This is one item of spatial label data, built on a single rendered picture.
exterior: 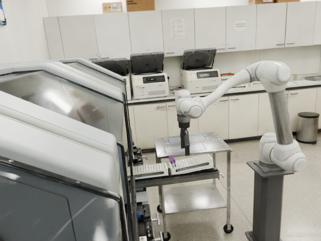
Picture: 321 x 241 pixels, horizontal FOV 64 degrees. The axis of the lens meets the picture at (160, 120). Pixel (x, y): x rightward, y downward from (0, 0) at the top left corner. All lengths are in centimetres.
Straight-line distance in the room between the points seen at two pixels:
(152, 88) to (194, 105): 254
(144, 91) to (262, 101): 196
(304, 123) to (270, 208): 259
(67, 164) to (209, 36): 405
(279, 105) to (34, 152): 151
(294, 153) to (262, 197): 50
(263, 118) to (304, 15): 182
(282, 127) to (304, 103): 315
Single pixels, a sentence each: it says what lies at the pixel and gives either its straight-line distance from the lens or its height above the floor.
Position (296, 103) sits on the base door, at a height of 59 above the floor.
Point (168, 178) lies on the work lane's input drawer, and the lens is 177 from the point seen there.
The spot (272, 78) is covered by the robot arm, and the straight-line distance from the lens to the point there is 165.
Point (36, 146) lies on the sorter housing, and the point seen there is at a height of 150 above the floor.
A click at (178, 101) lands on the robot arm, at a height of 132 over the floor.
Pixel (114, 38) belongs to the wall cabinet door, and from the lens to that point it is 419.
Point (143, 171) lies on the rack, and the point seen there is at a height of 86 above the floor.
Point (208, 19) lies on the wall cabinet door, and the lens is 441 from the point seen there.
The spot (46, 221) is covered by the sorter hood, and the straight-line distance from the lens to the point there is 39.
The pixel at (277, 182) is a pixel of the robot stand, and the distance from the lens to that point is 218.
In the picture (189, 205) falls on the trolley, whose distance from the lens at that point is 242.
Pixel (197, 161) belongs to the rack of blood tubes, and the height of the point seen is 88.
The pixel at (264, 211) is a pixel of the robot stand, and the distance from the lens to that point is 228.
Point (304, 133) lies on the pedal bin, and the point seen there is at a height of 17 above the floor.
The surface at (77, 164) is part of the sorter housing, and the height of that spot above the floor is 146.
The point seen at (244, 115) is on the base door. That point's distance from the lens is 446.
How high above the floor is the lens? 165
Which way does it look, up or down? 16 degrees down
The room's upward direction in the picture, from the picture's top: 4 degrees counter-clockwise
